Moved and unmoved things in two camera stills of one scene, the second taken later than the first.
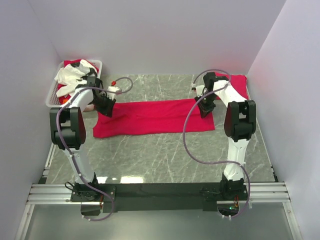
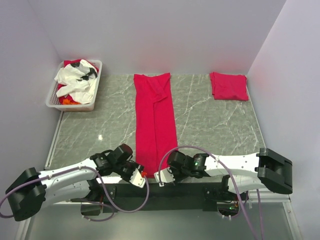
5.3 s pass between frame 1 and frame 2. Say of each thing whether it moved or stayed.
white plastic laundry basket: stayed
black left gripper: moved
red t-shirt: moved
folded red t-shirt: stayed
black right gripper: moved
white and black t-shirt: stayed
